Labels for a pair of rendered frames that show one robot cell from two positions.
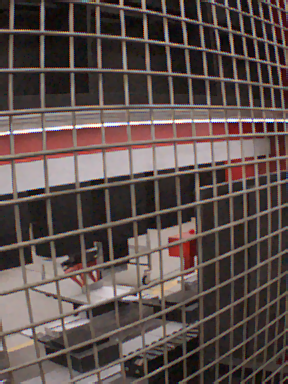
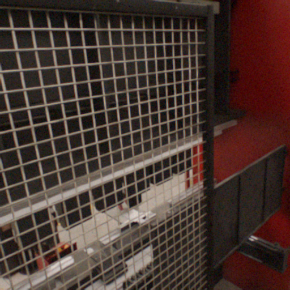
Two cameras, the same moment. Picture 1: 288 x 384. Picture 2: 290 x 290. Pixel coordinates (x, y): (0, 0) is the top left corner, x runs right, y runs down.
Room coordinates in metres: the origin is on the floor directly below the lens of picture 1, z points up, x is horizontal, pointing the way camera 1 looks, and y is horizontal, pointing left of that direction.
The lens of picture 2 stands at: (0.02, -0.20, 1.90)
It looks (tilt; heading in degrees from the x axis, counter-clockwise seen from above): 18 degrees down; 8
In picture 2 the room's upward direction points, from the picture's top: 4 degrees counter-clockwise
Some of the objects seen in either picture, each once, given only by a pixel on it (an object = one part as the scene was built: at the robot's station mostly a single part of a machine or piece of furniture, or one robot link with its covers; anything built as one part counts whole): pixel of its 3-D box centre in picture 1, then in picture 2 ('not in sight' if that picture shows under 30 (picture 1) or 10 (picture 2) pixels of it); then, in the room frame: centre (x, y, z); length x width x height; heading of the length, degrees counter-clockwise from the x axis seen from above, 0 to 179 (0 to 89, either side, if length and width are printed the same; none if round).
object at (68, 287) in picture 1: (80, 289); (120, 209); (1.54, 0.20, 1.00); 0.26 x 0.18 x 0.01; 49
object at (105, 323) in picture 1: (106, 326); (129, 233); (1.40, 0.13, 0.92); 0.39 x 0.06 x 0.10; 139
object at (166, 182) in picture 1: (163, 196); (160, 168); (1.62, -0.05, 1.24); 0.15 x 0.09 x 0.17; 139
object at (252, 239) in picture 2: not in sight; (233, 235); (1.54, -0.49, 0.81); 0.64 x 0.08 x 0.14; 49
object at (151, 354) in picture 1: (192, 338); (158, 265); (1.03, -0.08, 1.02); 0.37 x 0.06 x 0.04; 139
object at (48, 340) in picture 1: (58, 340); (100, 259); (1.07, 0.20, 1.01); 0.26 x 0.12 x 0.05; 49
